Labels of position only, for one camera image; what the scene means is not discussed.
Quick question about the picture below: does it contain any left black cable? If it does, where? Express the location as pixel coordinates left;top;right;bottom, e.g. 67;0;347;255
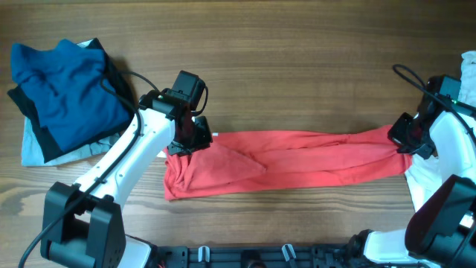
17;70;163;268

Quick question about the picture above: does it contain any blue folded shirt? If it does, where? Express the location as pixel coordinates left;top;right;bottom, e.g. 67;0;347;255
10;39;130;151

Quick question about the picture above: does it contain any black folded shirt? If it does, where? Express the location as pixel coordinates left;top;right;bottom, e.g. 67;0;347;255
7;37;141;164

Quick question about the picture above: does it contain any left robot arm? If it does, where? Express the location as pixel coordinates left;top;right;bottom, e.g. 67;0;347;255
32;71;213;268

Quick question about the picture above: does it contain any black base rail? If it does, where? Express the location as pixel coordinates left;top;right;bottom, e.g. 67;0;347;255
151;243;370;268

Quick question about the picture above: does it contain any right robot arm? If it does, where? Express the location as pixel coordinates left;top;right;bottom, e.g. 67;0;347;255
361;75;475;267

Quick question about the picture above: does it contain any red soccer t-shirt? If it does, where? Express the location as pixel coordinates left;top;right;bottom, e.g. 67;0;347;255
164;126;412;200

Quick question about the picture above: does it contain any white crumpled clothes pile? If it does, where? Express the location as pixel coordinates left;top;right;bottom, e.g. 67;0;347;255
405;51;475;211

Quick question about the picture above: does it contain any grey folded shirt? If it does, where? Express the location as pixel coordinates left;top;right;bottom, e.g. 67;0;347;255
21;39;122;167

